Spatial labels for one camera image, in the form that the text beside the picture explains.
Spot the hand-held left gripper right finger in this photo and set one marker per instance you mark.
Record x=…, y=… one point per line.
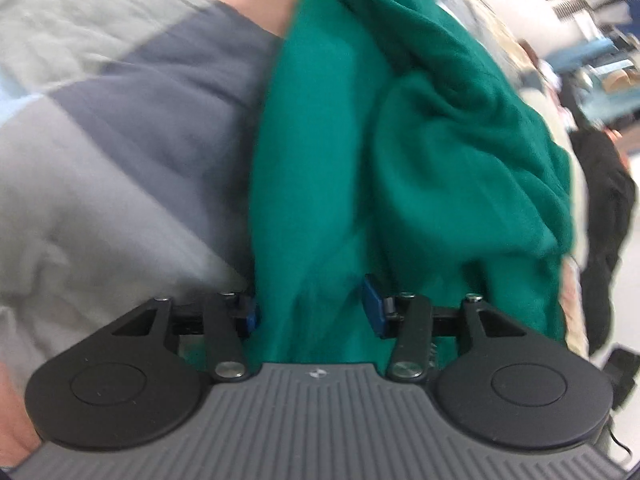
x=374, y=307

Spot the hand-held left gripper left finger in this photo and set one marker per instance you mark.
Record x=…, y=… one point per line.
x=252, y=317

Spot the green hoodie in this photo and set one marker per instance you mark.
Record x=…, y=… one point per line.
x=375, y=160

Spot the patchwork quilt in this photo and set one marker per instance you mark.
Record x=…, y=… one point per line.
x=125, y=160

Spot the black puffer jacket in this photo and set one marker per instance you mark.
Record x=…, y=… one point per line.
x=605, y=210

